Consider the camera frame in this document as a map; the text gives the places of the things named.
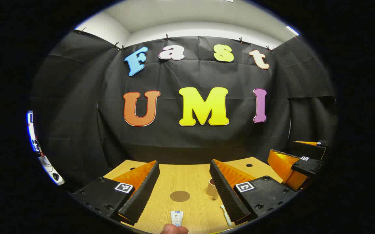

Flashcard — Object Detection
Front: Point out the white device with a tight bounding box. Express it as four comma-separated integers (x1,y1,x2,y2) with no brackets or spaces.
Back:
39,155,65,186

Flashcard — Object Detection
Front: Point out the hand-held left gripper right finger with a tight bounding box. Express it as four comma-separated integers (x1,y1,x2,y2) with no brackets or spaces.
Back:
209,159,298,226

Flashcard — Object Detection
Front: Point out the black backdrop cloth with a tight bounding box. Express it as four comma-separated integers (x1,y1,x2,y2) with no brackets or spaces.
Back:
31,29,337,192

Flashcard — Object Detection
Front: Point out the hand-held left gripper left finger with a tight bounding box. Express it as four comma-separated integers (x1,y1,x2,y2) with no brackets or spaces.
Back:
71,160,160,226

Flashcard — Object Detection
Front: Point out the blue lit screen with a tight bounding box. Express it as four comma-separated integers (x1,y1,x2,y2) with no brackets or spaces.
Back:
27,110,40,152

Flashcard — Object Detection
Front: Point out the beige cup with handle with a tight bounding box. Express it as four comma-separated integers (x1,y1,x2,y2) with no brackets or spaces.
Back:
207,178,221,200

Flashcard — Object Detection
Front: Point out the round brown coaster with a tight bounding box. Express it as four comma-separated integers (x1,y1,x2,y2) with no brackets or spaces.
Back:
170,191,191,202

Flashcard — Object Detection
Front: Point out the pale green toothbrush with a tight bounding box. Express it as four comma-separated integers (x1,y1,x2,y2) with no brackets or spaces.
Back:
220,205,233,227

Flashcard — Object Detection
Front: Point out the wooden desktop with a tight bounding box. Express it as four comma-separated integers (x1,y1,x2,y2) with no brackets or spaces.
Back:
103,157,284,234

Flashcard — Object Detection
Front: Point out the white toothpaste tube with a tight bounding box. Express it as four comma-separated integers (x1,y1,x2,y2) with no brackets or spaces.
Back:
170,211,184,227

